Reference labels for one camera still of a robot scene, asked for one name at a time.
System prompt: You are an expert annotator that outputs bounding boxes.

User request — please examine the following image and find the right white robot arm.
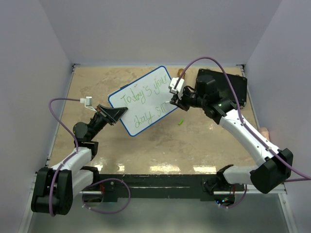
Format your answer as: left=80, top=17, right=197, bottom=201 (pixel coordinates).
left=169, top=75, right=294, bottom=194

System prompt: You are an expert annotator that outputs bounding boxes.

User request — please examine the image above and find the black base frame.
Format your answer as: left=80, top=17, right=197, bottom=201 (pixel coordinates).
left=72, top=173, right=245, bottom=203

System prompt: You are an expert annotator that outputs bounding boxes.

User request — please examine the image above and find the blue framed whiteboard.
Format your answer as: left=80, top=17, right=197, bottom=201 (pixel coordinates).
left=108, top=66, right=177, bottom=137

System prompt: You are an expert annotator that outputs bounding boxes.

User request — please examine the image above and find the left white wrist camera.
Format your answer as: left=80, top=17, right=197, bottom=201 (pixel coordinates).
left=80, top=96, right=93, bottom=109

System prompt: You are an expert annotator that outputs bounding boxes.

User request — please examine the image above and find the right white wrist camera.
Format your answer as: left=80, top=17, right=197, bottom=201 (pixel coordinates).
left=169, top=77, right=185, bottom=99

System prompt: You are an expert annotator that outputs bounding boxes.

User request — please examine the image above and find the gold microphone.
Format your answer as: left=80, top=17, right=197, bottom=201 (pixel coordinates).
left=177, top=68, right=185, bottom=79

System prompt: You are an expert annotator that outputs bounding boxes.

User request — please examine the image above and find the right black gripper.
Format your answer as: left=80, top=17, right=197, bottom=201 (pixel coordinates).
left=171, top=87, right=207, bottom=112

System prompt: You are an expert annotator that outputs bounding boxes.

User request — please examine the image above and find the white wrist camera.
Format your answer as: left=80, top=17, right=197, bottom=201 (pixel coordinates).
left=80, top=96, right=93, bottom=109
left=169, top=77, right=185, bottom=99

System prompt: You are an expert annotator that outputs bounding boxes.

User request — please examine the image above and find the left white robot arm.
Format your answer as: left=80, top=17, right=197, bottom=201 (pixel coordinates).
left=31, top=105, right=128, bottom=216

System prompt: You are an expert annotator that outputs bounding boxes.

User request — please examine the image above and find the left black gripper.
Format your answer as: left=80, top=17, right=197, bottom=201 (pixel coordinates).
left=89, top=104, right=127, bottom=141

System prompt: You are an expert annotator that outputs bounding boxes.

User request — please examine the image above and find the black hard case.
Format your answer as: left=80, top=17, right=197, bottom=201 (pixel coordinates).
left=195, top=68, right=248, bottom=107

